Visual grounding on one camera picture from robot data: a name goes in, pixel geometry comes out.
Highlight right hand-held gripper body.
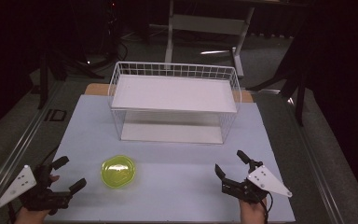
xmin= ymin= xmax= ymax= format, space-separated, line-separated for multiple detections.
xmin=221 ymin=160 xmax=293 ymax=205

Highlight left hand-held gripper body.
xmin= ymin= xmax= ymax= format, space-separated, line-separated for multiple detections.
xmin=0 ymin=164 xmax=73 ymax=217

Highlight yellow-green plastic bowl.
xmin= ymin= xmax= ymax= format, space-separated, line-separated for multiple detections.
xmin=100 ymin=155 xmax=137 ymax=189

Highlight white wire shelf rack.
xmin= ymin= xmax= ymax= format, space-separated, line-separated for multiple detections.
xmin=107 ymin=61 xmax=242 ymax=146

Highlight person's left hand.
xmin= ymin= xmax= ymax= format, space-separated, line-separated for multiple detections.
xmin=14 ymin=175 xmax=61 ymax=224

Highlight person's right hand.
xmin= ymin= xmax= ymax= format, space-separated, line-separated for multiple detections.
xmin=238 ymin=197 xmax=269 ymax=224

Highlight light blue table mat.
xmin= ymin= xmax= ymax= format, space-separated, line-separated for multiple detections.
xmin=45 ymin=94 xmax=296 ymax=223

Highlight black tripod stand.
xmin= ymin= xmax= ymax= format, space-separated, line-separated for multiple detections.
xmin=36 ymin=46 xmax=105 ymax=110
xmin=245 ymin=46 xmax=316 ymax=127

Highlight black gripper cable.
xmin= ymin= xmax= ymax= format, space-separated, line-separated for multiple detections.
xmin=263 ymin=191 xmax=274 ymax=224

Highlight white metal desk frame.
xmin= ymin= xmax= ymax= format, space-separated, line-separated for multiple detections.
xmin=163 ymin=0 xmax=309 ymax=79

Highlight black floor cables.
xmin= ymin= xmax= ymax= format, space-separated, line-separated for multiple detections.
xmin=83 ymin=3 xmax=169 ymax=68

